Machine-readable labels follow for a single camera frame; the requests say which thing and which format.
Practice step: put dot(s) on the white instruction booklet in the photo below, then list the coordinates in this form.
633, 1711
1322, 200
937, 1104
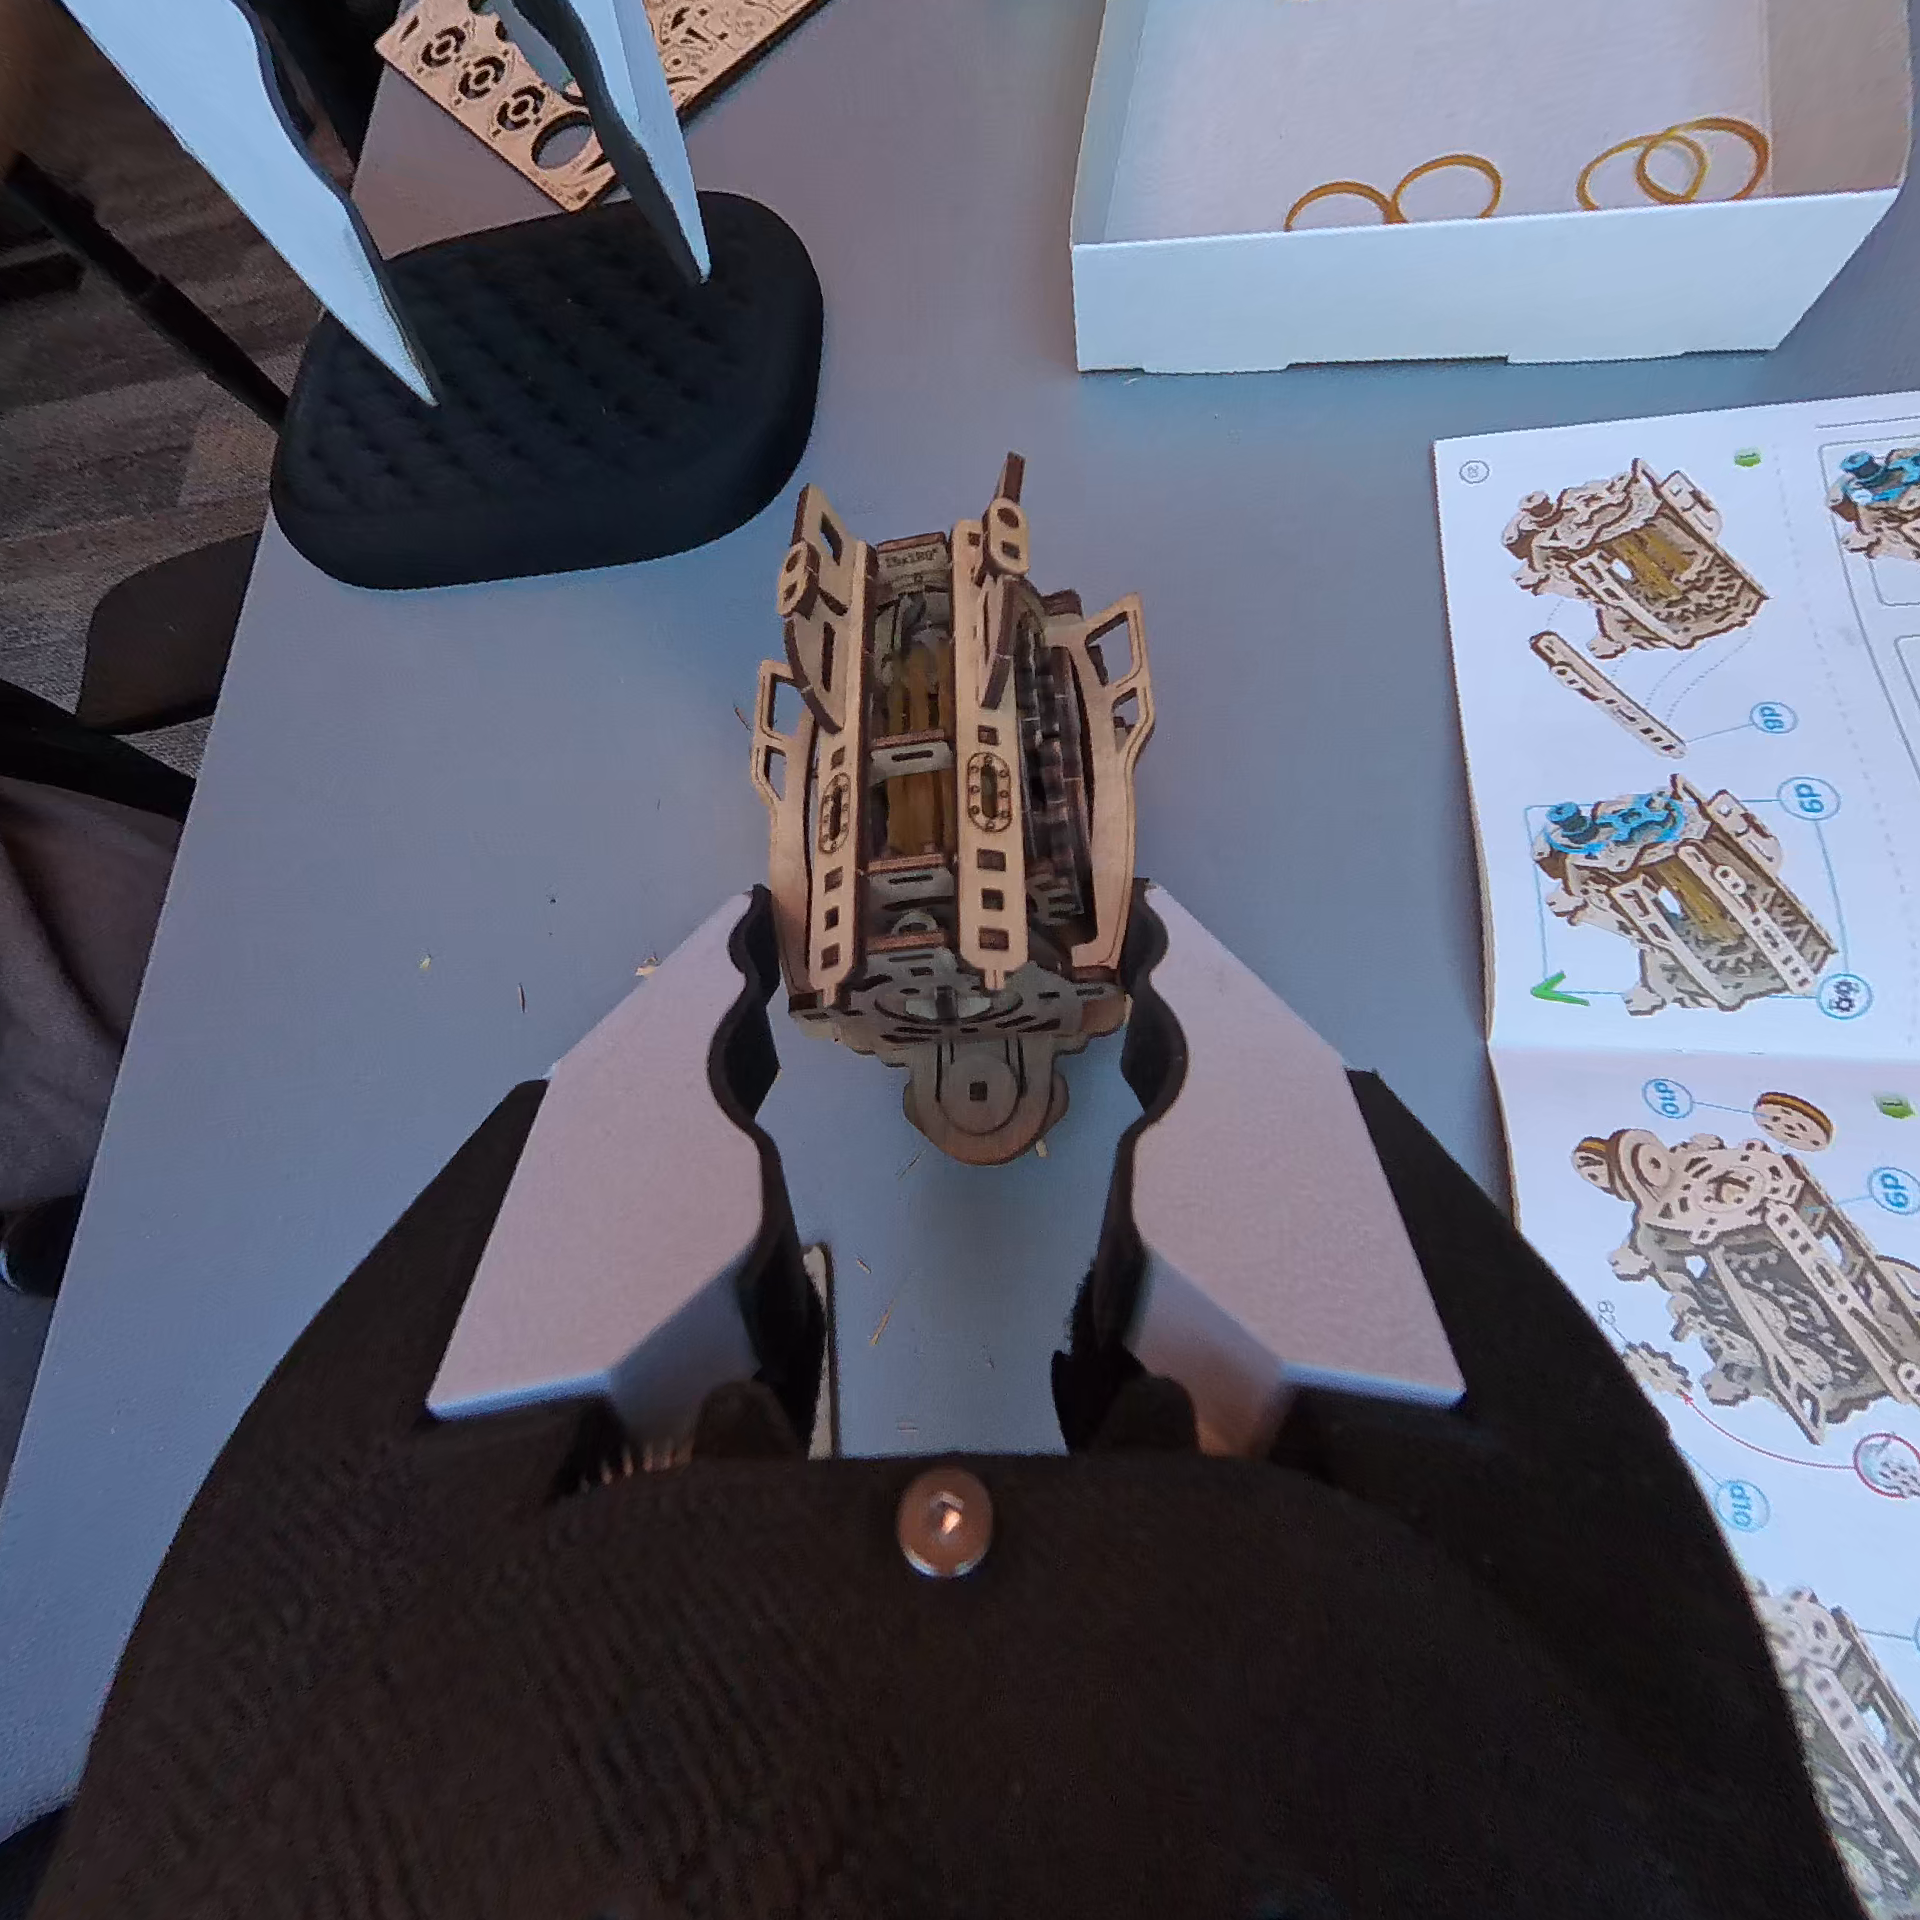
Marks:
1477, 902

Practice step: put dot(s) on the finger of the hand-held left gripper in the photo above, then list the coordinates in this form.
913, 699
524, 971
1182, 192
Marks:
194, 107
630, 107

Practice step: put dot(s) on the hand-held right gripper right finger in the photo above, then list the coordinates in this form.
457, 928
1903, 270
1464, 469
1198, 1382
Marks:
1277, 1231

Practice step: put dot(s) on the laser-cut plywood parts sheet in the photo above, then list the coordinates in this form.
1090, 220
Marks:
494, 135

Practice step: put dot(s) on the black foam pad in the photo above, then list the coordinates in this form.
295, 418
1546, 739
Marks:
570, 421

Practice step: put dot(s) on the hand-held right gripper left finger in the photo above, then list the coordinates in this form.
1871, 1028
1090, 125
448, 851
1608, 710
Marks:
630, 1231

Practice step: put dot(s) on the person's leg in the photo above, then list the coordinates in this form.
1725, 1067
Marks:
77, 975

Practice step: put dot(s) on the group of tan rubber bands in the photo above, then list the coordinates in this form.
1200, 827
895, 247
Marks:
1652, 147

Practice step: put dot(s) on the white cardboard box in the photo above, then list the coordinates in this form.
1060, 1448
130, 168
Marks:
1200, 120

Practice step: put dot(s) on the wooden mechanical model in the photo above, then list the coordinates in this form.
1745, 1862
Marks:
960, 902

